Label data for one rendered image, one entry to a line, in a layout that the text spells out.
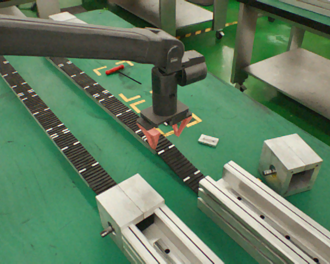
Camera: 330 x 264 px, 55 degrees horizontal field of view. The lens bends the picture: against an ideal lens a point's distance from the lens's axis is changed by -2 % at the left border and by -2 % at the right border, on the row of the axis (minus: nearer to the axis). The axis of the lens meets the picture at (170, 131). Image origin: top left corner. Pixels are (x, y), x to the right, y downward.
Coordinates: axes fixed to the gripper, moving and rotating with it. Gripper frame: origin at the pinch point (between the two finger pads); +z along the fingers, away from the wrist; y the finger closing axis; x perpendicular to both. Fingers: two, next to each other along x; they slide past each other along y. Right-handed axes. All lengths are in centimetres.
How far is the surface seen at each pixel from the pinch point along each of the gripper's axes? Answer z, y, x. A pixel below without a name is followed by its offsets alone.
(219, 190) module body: -3.0, -3.9, -22.1
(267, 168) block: 1.9, 13.1, -22.2
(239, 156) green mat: 5.5, 14.7, -12.9
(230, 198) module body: -3.0, -3.9, -25.1
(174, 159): 3.4, -0.7, -4.3
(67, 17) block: -4, 17, 89
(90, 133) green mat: 5.5, -10.7, 20.9
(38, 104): 2.1, -17.8, 40.0
